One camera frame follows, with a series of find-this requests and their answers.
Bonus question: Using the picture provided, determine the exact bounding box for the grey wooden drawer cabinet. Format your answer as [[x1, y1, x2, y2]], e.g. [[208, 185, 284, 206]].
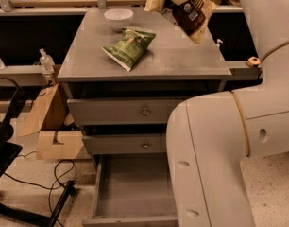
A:
[[57, 7, 232, 168]]

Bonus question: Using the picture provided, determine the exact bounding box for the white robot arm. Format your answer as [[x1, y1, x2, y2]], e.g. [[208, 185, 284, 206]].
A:
[[166, 0, 289, 227]]

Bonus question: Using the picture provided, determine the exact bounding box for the cardboard box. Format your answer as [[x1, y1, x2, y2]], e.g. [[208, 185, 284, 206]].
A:
[[17, 84, 84, 160]]

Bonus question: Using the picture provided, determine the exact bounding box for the brown chip bag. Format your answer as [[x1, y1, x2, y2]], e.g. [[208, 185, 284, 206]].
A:
[[144, 0, 216, 44]]

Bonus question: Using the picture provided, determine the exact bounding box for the white bowl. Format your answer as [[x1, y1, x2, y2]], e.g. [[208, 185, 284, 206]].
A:
[[104, 8, 134, 31]]

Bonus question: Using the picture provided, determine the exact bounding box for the grey open bottom drawer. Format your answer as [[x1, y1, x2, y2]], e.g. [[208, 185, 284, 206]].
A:
[[82, 153, 179, 227]]

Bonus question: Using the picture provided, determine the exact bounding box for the black stand frame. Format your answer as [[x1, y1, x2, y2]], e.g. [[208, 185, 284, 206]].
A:
[[0, 78, 75, 227]]

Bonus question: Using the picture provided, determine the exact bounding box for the small white pump bottle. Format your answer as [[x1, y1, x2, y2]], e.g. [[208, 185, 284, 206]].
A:
[[215, 39, 223, 49]]

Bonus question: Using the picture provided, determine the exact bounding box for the green chip bag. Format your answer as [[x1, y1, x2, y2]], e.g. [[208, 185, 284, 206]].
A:
[[102, 27, 156, 71]]

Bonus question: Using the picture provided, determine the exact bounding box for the grey top drawer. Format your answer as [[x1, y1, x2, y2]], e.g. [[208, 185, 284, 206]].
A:
[[67, 98, 182, 126]]

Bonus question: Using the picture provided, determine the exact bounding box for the clear sanitizer bottle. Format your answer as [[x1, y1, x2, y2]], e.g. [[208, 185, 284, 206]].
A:
[[40, 48, 55, 73]]

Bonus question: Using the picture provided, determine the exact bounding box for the black floor cable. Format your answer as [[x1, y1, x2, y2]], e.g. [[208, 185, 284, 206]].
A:
[[4, 150, 77, 227]]

